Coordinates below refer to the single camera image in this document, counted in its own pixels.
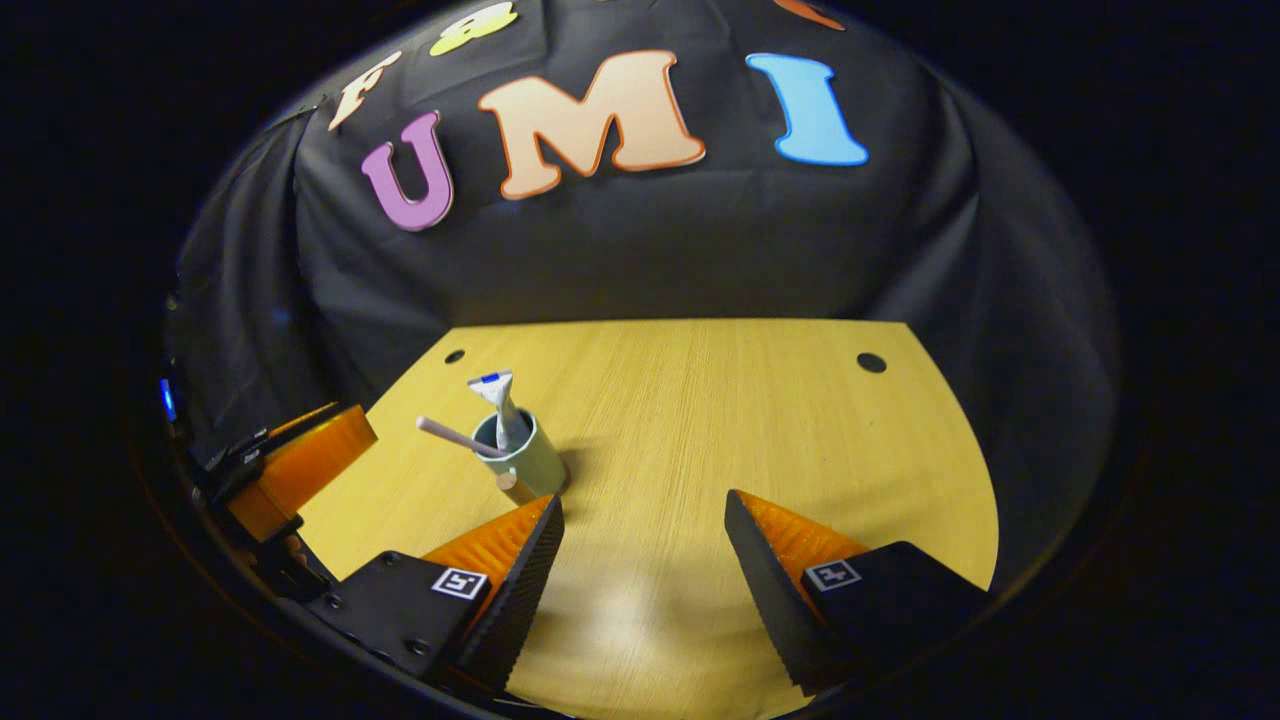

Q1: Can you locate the pale pink toothbrush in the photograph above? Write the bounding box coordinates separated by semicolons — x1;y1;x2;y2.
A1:
416;416;511;461

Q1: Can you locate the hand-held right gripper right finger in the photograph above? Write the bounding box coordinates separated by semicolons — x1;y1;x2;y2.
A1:
724;489;993;698

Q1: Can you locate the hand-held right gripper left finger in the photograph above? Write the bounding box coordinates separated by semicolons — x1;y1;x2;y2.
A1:
305;493;566;696

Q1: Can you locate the white toothpaste tube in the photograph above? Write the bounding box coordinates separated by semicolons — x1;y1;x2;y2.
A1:
466;370;531;453

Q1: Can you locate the wooden desktop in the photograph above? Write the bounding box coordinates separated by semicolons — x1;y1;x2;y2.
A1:
298;318;1001;720

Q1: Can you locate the black backdrop cloth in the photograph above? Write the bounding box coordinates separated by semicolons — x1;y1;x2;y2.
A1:
165;0;1119;591

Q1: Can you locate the pale green cup wooden handle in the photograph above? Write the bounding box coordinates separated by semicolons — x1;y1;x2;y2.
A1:
472;408;569;506

